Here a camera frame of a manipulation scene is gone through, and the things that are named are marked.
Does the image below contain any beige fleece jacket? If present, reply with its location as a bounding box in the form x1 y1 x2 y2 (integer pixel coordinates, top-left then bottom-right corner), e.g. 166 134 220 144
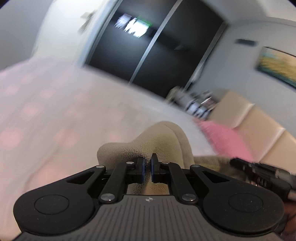
97 121 246 181

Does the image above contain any beige padded headboard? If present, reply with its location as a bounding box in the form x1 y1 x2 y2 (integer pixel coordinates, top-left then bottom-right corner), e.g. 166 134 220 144
208 90 295 173

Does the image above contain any pink pillow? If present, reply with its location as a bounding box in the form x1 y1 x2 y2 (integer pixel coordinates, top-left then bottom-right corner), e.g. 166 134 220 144
195 120 254 162

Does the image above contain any white bedside table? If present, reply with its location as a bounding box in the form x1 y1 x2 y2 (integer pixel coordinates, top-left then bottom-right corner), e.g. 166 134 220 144
166 86 218 120

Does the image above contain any polka dot bed sheet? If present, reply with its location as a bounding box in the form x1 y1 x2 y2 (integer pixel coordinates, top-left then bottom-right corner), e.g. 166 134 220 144
1 58 214 240

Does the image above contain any black sliding wardrobe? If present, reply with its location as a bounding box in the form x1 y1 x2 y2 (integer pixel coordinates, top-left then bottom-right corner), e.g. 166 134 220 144
86 1 223 97

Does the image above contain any white door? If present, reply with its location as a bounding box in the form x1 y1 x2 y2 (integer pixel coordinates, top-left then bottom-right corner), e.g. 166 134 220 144
32 1 117 66

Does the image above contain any framed wall painting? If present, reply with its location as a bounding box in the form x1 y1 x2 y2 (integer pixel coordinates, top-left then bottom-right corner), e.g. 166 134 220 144
255 47 295 89

